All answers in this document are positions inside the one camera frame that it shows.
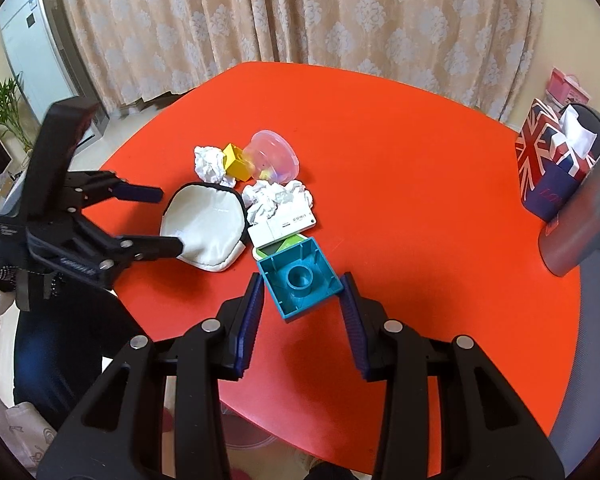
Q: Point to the flag print tissue box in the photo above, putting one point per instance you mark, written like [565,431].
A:
[542,160]

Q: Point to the pink box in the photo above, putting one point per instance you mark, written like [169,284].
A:
[567,85]

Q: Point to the white standing air conditioner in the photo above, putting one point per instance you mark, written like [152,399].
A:
[35,45]

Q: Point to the large white tissue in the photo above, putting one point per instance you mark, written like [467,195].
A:
[275,200]

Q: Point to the person's leg in dark jeans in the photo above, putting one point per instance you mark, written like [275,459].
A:
[60,350]

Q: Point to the teal plastic block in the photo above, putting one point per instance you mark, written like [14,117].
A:
[300,285]

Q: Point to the beige patterned curtain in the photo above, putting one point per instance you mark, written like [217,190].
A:
[280,10]

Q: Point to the yellow block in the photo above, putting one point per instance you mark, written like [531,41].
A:
[237,162]

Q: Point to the white fabric pouch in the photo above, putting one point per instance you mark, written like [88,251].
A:
[205,232]

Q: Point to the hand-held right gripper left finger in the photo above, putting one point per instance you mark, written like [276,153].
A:
[250,330]

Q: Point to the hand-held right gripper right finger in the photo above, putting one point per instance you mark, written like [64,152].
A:
[354,330]

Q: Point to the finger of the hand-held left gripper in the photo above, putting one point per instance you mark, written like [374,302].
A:
[140,193]
[155,247]

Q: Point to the green potted plant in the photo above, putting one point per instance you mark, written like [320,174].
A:
[5,107]

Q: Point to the small crumpled white tissue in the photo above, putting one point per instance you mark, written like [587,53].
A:
[210,162]

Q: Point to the green and white packet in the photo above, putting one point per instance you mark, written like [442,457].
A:
[275,247]

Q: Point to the patterned light cloth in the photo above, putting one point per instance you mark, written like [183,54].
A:
[15,430]

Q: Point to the white cardboard box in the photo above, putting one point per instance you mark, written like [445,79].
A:
[282,225]

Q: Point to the clear plastic container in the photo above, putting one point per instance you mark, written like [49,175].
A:
[275,155]

